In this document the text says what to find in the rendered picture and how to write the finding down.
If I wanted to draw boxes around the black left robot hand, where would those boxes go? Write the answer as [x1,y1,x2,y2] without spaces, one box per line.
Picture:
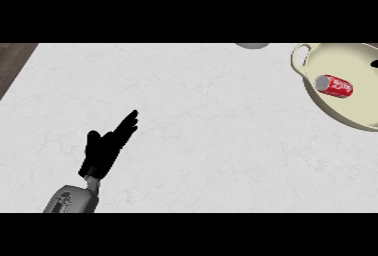
[76,109,140,181]

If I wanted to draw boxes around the red soda can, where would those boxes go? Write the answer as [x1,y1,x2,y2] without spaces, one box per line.
[312,74,354,99]

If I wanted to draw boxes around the grey round object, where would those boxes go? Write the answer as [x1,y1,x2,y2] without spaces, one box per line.
[233,43,271,50]

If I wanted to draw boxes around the cream tray with handle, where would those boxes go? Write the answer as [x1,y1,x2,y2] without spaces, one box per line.
[289,43,378,132]

